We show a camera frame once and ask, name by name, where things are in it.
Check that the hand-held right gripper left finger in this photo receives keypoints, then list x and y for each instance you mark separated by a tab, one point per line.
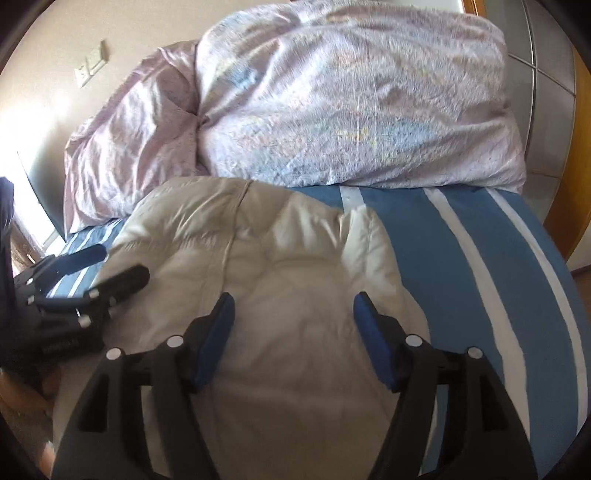
214	341

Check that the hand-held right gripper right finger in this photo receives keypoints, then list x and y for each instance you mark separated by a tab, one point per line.
374	337

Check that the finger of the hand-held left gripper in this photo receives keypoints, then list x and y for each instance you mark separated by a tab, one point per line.
83	259
127	280

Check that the beige down jacket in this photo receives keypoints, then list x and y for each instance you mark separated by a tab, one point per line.
286	286

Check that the black flat television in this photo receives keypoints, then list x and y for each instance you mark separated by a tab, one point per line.
44	194

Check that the blue striped bed sheet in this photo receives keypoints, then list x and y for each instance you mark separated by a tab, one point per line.
461	277

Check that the pink floral pillow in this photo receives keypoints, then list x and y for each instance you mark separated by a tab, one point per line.
134	138

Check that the large floral pillow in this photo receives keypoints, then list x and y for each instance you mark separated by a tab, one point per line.
346	92

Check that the wooden framed grey wardrobe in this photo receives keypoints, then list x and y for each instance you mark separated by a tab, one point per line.
549	115

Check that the white wall socket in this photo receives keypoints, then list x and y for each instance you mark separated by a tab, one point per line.
83	76

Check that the white wall switch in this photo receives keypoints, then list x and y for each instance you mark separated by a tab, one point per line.
97	55

